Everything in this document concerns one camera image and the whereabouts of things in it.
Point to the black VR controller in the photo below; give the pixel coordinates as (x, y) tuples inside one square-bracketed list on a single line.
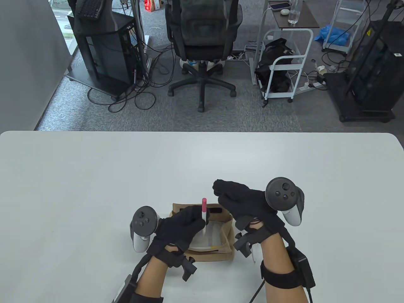
[(143, 221), (282, 192)]

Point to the white metal trolley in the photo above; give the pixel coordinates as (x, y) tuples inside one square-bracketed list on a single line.
[(288, 58)]

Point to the white and blue plastic bag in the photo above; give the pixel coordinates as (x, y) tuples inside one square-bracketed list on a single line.
[(189, 63)]

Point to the black wrist sensor box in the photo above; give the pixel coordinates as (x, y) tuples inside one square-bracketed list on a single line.
[(303, 268), (124, 290)]

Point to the smartphone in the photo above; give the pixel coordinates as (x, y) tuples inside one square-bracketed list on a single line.
[(279, 5)]

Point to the white rolling cart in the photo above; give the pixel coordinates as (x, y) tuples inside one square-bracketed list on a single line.
[(339, 47)]

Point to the black bag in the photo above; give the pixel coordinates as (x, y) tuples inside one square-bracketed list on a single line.
[(277, 47)]

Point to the person's right hand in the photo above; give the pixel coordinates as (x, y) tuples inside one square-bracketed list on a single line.
[(243, 202)]

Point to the black computer cart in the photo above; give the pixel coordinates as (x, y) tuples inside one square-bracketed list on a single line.
[(104, 53)]

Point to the white power strip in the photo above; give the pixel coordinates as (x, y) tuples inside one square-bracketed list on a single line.
[(304, 86), (235, 57)]

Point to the person's left hand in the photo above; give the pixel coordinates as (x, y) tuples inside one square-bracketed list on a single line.
[(180, 227)]

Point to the person's left forearm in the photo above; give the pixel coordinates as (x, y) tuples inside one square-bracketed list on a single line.
[(153, 277)]

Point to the pink capped white twist pen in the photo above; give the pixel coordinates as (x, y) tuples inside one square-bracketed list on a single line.
[(204, 205)]

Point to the black keyboard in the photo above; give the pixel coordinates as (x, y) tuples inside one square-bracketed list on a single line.
[(88, 9)]

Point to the black equipment rack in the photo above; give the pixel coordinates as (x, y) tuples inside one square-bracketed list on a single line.
[(375, 63)]

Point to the clear water bottle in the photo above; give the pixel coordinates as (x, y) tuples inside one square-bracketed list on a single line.
[(293, 15)]

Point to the black office chair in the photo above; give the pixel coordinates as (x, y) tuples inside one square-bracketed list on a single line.
[(202, 28)]

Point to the glass window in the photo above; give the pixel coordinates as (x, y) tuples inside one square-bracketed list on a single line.
[(64, 28)]

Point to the beige fabric pencil pouch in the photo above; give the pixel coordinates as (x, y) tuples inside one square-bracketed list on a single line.
[(214, 255)]

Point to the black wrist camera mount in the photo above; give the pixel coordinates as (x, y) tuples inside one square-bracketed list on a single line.
[(187, 270), (244, 244)]

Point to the white paper cup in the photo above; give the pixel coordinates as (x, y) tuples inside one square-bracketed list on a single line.
[(321, 69)]

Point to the brown side table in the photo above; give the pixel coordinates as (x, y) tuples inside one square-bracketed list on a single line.
[(303, 20)]

